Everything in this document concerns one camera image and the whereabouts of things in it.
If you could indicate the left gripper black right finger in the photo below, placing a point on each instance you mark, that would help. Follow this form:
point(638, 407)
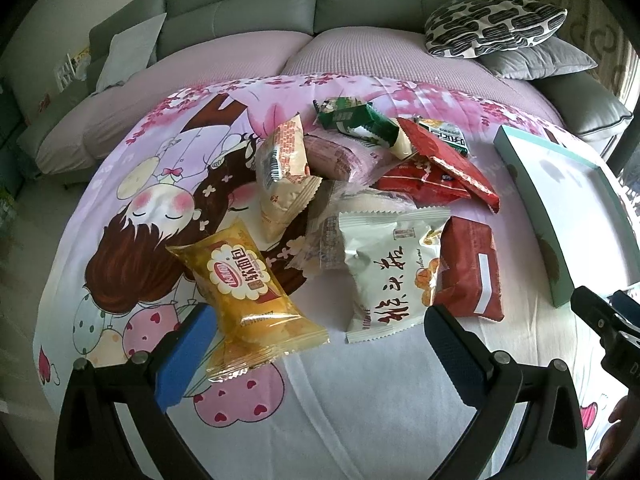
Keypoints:
point(550, 442)

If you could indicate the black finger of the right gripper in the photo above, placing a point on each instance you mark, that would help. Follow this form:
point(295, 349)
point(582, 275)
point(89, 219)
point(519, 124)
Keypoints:
point(593, 309)

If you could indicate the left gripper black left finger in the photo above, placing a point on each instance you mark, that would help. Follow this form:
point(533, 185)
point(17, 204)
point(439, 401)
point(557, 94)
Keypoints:
point(90, 442)

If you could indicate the dark red snack packet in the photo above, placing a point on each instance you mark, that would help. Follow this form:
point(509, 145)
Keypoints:
point(468, 278)

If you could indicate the red patterned long packet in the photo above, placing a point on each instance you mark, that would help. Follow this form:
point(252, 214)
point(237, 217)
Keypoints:
point(451, 161)

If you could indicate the yellow soft bread packet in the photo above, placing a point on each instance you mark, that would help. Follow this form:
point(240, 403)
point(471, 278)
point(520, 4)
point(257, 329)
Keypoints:
point(257, 319)

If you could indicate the white persimmon snack packet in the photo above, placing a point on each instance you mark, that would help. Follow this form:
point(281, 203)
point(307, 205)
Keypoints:
point(393, 258)

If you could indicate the pink wafer snack packet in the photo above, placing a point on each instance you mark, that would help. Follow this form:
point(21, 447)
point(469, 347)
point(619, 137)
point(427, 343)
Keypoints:
point(337, 157)

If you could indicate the orange cream cake packet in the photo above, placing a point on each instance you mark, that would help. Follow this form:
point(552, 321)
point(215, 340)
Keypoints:
point(286, 185)

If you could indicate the clear plastic pastry packet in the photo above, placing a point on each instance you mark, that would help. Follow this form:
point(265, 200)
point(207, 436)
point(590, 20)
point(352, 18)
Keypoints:
point(323, 248)

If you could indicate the person's hand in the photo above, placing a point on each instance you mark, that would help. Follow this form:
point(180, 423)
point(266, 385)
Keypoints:
point(624, 416)

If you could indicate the teal rimmed white tray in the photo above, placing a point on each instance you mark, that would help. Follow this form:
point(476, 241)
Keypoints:
point(582, 222)

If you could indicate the red white-striped snack packet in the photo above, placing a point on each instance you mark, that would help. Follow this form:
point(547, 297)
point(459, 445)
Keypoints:
point(426, 183)

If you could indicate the green white cracker packet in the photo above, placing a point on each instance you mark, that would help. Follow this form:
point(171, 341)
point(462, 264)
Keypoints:
point(446, 132)

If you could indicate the pale yellow wrapped candy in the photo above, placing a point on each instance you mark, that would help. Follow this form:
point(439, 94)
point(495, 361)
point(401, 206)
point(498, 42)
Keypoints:
point(402, 148)

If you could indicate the grey cushion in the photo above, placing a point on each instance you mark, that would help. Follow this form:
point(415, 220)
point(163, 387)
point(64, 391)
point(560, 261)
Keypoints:
point(554, 57)

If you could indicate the pink cartoon girl cloth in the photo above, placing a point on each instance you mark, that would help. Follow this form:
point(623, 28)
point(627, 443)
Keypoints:
point(377, 409)

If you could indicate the patterned beige curtain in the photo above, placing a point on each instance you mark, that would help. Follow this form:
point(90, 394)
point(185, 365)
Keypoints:
point(591, 27)

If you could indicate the pink knitted sofa cover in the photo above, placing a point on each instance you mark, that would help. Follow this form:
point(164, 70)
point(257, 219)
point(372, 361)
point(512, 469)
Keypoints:
point(79, 129)

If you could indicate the dark green snack packet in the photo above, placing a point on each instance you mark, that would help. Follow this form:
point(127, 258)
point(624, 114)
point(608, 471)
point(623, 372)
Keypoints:
point(357, 119)

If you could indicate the black white patterned pillow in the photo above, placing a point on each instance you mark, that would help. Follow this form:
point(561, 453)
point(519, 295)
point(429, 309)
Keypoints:
point(473, 28)

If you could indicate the light grey square pillow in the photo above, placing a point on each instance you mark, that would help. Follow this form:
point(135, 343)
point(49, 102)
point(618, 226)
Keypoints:
point(130, 52)

